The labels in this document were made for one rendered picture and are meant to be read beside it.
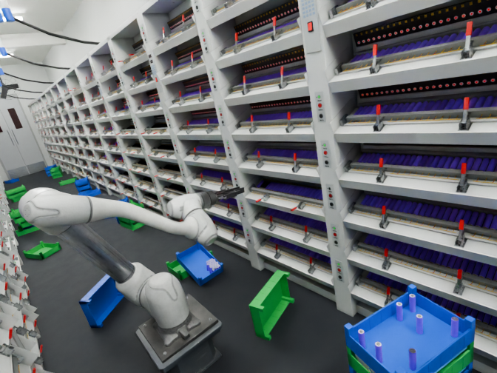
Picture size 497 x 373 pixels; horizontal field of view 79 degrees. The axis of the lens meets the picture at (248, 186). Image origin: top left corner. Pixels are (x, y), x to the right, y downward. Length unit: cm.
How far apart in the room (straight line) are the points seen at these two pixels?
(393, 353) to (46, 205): 117
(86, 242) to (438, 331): 130
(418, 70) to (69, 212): 121
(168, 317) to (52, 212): 66
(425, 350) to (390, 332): 10
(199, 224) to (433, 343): 93
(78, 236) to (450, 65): 141
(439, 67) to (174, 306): 132
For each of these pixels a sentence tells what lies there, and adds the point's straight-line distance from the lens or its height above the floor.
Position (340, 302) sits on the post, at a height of 6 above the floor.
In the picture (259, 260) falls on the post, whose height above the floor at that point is 8.
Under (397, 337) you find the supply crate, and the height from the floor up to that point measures 40.
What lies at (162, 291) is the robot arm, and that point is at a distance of 142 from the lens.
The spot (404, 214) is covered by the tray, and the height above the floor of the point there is 61.
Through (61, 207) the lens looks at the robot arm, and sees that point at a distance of 118.
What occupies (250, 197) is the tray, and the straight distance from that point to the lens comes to 185.
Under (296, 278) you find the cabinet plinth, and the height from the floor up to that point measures 4.
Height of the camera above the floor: 122
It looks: 19 degrees down
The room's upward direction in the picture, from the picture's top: 12 degrees counter-clockwise
